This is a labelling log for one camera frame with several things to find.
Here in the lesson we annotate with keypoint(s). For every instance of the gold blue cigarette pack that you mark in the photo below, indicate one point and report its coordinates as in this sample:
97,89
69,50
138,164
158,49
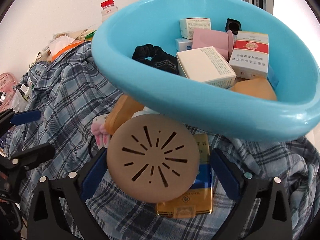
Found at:
198,199

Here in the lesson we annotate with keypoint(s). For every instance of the white printed box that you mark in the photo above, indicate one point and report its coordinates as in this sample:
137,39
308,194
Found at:
206,65

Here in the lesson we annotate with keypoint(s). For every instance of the white lotion bottle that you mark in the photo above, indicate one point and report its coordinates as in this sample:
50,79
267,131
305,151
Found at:
145,110

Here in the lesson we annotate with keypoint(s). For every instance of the blue plaid shirt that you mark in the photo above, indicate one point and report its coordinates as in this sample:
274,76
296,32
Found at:
70,92

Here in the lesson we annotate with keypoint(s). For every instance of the red white cigarette pack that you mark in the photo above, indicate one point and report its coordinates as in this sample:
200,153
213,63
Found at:
250,55

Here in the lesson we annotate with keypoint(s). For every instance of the black square cap box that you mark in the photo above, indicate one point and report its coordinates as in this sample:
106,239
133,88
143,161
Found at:
233,25

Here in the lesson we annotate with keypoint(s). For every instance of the pink plastic cup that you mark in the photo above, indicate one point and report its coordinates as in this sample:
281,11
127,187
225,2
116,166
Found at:
222,41

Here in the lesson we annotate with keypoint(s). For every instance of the black hair scrunchie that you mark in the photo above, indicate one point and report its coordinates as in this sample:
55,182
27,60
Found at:
156,57

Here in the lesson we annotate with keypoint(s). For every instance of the tan round vented case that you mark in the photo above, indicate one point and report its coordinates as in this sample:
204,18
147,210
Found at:
153,158

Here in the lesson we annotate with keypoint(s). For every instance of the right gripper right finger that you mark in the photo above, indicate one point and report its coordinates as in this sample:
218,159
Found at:
272,220

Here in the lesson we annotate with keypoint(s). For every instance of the white pink plush toy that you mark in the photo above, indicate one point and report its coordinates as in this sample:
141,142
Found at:
102,137

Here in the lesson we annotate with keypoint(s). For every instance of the strawberry milk drink bottle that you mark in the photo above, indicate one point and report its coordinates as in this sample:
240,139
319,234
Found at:
108,8

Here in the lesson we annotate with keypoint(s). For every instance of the yellow cup green rim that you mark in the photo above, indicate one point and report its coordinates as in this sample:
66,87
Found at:
89,37

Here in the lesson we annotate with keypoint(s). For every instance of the white teal small box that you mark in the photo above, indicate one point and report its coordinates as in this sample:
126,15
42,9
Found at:
188,25

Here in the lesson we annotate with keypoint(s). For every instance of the pink pouch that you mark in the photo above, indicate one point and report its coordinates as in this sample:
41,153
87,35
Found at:
8,82

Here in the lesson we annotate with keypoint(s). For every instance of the orange white tissue pack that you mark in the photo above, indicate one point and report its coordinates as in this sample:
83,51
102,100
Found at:
62,44

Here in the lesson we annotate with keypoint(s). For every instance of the small blue white box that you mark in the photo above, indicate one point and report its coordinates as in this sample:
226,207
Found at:
183,44

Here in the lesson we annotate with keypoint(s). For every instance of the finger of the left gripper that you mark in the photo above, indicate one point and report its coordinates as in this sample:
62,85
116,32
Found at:
10,118
31,158

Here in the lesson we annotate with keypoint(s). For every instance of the blue plastic basin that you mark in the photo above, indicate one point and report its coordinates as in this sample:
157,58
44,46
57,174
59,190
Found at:
209,108

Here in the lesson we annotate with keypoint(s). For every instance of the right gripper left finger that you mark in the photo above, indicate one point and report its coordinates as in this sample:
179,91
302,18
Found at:
46,218

